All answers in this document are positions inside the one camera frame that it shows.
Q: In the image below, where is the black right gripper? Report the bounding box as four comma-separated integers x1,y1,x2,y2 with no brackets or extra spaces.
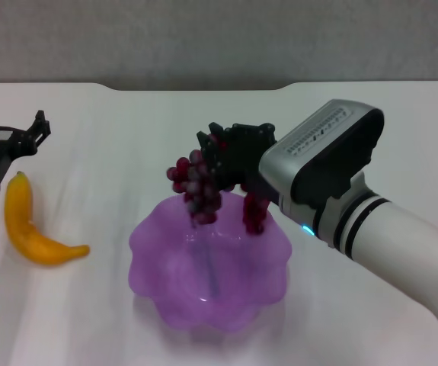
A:
197,121,280,205

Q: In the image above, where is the dark red grape bunch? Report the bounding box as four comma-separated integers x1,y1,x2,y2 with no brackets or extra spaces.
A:
165,133,271,236

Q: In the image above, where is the yellow plastic banana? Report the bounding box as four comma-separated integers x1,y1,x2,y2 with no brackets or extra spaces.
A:
4,171,91,267

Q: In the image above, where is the purple wavy plastic bowl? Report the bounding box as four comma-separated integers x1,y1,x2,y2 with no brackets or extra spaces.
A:
128,190,293,342

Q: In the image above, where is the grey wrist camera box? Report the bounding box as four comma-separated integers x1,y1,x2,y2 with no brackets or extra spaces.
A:
257,99,385,210

